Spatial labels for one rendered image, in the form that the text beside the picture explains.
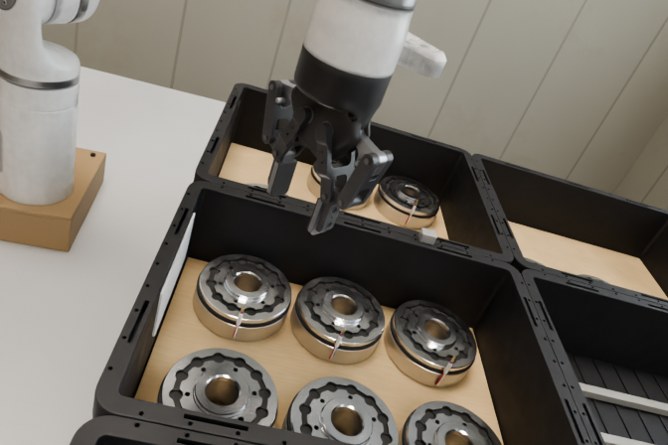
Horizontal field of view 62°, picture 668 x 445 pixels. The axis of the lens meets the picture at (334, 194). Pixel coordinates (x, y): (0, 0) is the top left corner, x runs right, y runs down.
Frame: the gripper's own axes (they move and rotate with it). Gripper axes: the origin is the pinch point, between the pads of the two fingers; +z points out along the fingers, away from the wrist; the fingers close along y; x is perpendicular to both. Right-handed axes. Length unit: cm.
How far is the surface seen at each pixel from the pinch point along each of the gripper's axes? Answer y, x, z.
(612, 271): 18, 64, 17
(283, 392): 8.1, -2.7, 17.2
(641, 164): -22, 272, 56
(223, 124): -24.4, 9.3, 7.1
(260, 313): 0.7, -1.0, 14.0
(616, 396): 29.8, 32.8, 16.2
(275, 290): -1.3, 2.6, 14.0
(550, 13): -77, 210, 3
